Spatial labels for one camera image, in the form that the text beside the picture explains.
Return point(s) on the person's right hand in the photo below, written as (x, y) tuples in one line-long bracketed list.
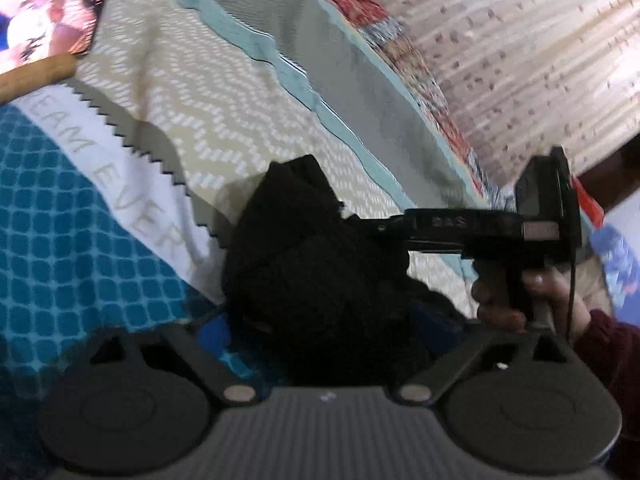
[(497, 309)]

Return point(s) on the beige floral curtain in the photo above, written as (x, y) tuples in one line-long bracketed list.
[(521, 76)]

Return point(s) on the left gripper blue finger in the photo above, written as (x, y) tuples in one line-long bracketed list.
[(214, 336)]

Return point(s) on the smartphone with lit screen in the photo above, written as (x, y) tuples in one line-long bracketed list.
[(32, 30)]

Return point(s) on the black pants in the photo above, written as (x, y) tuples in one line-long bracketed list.
[(315, 299)]

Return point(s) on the maroon sleeve forearm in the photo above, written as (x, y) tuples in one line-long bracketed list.
[(610, 348)]

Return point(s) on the red floral quilt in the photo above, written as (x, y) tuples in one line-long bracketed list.
[(385, 35)]

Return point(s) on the patterned bedsheet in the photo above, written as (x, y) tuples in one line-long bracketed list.
[(119, 186)]

